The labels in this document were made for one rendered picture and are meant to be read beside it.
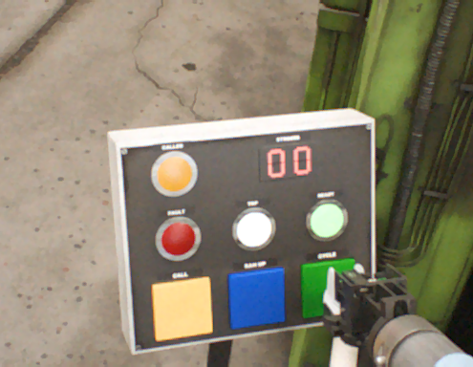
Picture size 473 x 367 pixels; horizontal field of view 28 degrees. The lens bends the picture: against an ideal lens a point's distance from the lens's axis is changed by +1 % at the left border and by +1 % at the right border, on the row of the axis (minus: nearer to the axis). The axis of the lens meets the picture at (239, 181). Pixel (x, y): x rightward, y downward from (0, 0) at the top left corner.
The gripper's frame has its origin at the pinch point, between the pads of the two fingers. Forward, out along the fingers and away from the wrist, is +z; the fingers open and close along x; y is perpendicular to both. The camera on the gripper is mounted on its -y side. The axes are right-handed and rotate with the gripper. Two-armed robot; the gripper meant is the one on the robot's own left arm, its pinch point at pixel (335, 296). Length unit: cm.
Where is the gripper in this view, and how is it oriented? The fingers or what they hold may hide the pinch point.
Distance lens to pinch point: 123.5
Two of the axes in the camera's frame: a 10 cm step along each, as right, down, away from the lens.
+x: -9.6, 1.1, -2.4
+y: -0.4, -9.6, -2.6
